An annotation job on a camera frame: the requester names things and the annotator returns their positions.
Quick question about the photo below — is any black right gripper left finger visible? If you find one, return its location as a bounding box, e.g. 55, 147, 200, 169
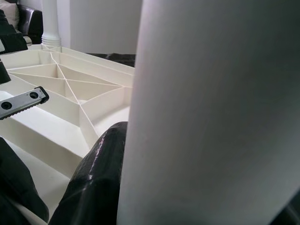
48, 121, 129, 225

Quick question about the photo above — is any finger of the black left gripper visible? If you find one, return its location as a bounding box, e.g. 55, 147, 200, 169
0, 136, 50, 225

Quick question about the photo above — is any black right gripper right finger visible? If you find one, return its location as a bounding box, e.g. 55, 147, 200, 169
271, 193, 300, 225

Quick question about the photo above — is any white plastic table top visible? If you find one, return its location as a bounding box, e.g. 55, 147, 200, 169
0, 44, 137, 223

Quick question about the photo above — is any white plastic table leg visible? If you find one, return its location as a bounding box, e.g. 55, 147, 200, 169
116, 0, 300, 225
41, 0, 62, 51

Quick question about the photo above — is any black leather sofa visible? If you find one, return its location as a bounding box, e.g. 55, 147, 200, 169
16, 2, 45, 45

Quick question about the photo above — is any white cushion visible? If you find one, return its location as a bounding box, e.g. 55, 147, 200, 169
0, 2, 20, 31

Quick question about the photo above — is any black tablecloth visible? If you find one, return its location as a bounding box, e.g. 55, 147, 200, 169
86, 52, 137, 68

